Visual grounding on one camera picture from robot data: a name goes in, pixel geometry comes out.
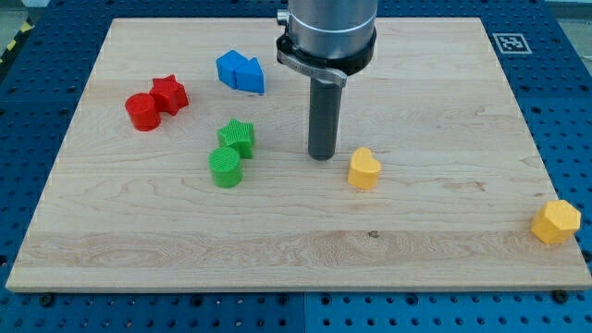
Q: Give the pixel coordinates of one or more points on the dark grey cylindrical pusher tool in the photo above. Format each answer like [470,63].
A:
[325,99]

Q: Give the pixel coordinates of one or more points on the yellow heart block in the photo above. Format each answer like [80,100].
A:
[364,169]

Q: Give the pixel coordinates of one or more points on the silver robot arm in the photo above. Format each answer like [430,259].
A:
[327,41]

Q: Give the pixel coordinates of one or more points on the blue triangle block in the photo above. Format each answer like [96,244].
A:
[250,77]

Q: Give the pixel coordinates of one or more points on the green star block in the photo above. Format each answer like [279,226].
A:
[239,136]

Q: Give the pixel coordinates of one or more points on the blue cube block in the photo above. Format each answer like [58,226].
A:
[226,66]

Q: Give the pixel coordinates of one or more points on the green cylinder block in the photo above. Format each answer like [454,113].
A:
[225,166]

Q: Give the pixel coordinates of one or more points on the wooden board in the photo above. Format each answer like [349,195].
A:
[126,210]

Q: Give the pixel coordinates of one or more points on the red star block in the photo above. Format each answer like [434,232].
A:
[169,94]

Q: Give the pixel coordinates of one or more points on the red cylinder block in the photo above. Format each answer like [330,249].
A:
[142,111]

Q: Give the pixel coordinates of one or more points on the white fiducial marker tag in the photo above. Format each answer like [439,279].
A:
[510,43]

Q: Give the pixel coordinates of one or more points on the yellow hexagon block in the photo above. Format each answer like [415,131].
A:
[556,222]

